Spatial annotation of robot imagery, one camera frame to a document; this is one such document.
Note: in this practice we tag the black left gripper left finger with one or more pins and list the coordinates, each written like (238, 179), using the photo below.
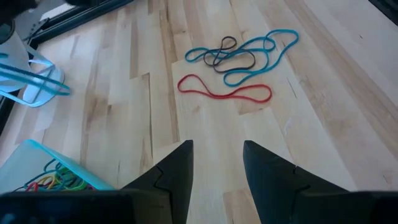
(177, 174)

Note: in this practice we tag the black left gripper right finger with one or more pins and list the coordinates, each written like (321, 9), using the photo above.
(270, 180)

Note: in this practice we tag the blue rubber band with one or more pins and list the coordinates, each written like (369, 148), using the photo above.
(46, 86)
(283, 30)
(46, 165)

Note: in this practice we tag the green rubber band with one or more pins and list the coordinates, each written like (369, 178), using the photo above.
(73, 186)

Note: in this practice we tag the yellow rubber band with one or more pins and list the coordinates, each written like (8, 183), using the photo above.
(46, 180)

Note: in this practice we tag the thin black rubber band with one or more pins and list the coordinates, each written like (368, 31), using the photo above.
(228, 37)

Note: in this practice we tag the translucent teal plastic bin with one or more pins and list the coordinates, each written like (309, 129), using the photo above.
(18, 161)

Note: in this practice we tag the white cylindrical lamp on stand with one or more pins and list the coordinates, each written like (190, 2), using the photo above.
(14, 53)

